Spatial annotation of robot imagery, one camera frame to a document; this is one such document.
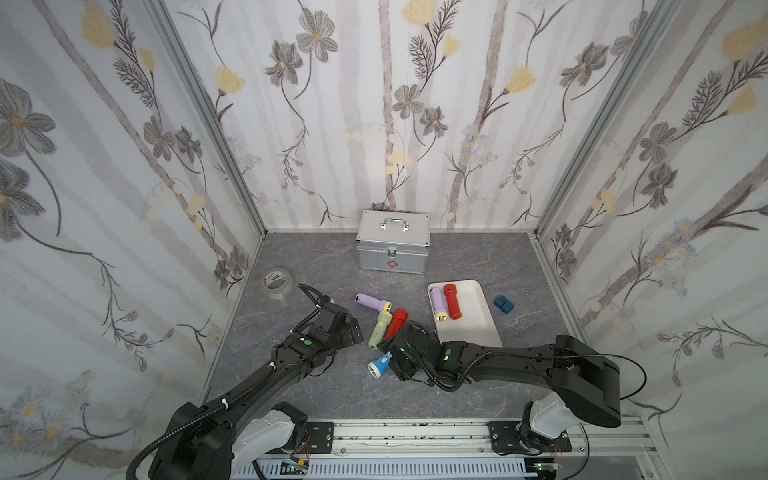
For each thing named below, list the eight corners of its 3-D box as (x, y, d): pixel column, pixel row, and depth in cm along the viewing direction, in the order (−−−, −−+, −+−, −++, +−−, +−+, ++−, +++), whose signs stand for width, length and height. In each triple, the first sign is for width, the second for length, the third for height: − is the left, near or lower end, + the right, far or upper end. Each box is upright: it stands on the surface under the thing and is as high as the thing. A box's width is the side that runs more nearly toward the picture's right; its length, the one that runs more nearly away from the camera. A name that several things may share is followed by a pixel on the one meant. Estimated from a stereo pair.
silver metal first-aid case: (360, 274, 110) (356, 244, 97) (364, 225, 127) (361, 193, 114) (427, 274, 110) (433, 244, 97) (422, 225, 127) (426, 193, 114)
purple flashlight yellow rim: (353, 305, 101) (352, 299, 98) (357, 297, 103) (356, 291, 100) (388, 316, 99) (388, 310, 96) (391, 307, 101) (391, 301, 98)
